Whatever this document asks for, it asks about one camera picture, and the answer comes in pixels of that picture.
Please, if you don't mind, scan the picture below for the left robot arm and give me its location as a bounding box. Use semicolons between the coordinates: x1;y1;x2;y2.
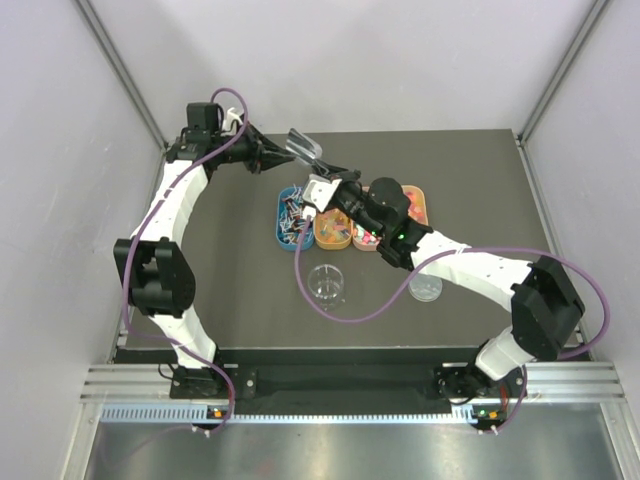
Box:
113;102;294;397

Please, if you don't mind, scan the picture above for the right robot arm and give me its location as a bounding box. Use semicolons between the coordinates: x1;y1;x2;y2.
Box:
302;160;585;396

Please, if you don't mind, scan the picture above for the orange tray of candies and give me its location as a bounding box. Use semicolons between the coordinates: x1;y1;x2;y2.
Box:
313;209;352;250

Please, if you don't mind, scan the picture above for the pink tray of star candies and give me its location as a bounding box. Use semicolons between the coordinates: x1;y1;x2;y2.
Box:
351;185;391;253

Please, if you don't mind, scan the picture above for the blue tray of lollipops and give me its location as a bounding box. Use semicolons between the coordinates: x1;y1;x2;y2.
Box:
275;185;304;251

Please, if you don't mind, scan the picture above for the beige tray of gummies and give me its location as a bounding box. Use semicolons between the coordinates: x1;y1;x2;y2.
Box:
402;185;429;225

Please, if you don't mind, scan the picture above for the clear plastic jar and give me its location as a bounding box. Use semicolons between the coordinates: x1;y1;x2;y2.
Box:
307;264;345;311

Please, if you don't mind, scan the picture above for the clear jar lid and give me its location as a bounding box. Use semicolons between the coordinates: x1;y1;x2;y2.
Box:
408;274;443;302

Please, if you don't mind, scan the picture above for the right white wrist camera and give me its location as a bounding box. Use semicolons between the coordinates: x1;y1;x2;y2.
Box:
301;174;342;220

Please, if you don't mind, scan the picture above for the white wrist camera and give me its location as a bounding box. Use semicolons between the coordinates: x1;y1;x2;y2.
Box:
222;107;244;135
301;174;342;220

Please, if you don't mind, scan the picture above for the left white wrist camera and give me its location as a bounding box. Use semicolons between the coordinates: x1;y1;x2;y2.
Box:
222;107;244;135

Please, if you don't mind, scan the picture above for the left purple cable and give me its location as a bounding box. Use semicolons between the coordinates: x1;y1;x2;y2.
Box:
121;87;249;434

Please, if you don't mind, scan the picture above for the purple cable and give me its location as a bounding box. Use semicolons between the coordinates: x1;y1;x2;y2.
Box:
293;214;612;434
121;87;249;434

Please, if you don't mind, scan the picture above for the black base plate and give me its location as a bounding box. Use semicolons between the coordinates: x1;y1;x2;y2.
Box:
169;363;481;415

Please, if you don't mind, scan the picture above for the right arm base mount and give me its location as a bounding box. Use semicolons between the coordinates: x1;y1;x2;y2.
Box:
433;364;524;404

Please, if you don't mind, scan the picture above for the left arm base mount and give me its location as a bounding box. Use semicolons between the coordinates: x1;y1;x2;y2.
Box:
157;363;230;400

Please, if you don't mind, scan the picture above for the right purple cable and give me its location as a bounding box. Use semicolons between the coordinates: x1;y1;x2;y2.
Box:
293;214;612;434

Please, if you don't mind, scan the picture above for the slotted cable duct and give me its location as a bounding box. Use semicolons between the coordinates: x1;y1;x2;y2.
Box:
100;404;504;425

